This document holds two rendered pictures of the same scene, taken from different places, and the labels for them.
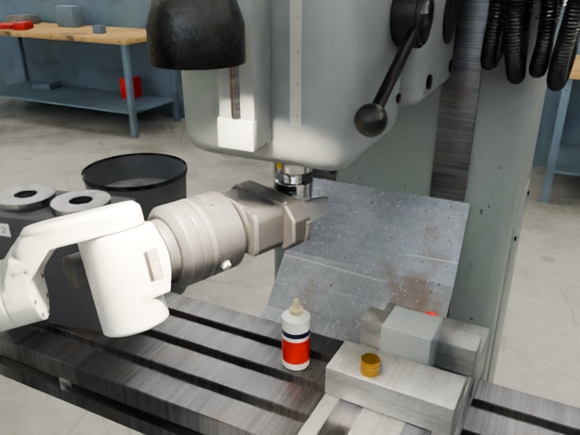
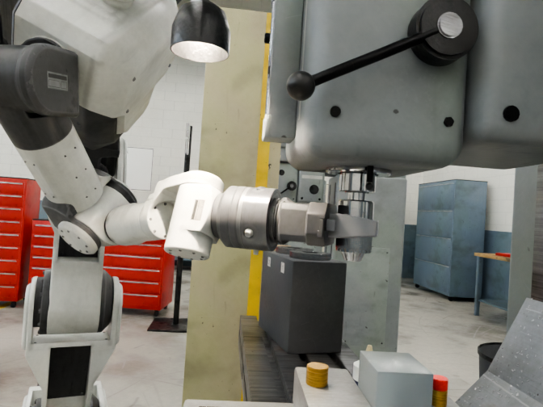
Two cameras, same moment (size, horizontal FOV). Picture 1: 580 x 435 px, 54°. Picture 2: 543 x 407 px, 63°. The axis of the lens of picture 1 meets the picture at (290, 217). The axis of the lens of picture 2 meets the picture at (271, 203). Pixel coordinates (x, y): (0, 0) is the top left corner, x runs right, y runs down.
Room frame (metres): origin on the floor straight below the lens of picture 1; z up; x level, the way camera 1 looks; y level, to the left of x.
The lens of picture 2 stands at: (0.24, -0.44, 1.24)
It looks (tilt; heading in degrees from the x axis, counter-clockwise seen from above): 1 degrees up; 58
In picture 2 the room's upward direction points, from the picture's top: 4 degrees clockwise
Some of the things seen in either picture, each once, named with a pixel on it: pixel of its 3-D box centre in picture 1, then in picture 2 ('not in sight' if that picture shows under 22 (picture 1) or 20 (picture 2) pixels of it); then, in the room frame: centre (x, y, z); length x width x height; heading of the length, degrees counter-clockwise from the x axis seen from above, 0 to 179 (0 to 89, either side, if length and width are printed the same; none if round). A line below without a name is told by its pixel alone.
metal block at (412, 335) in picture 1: (410, 342); (392, 392); (0.58, -0.15, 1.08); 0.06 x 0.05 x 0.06; 62
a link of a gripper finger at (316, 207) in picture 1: (311, 211); (351, 227); (0.62, -0.03, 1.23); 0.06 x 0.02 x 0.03; 133
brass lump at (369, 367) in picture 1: (369, 365); (317, 374); (0.53, -0.09, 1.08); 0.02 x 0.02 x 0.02
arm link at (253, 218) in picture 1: (234, 226); (288, 223); (0.58, 0.06, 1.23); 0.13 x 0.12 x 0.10; 43
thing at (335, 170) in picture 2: not in sight; (358, 171); (0.65, 0.00, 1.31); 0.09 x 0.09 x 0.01
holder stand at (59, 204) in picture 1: (63, 253); (299, 293); (0.84, 0.37, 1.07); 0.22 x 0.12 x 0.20; 75
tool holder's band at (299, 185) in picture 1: (293, 181); (355, 204); (0.65, 0.00, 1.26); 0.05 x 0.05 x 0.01
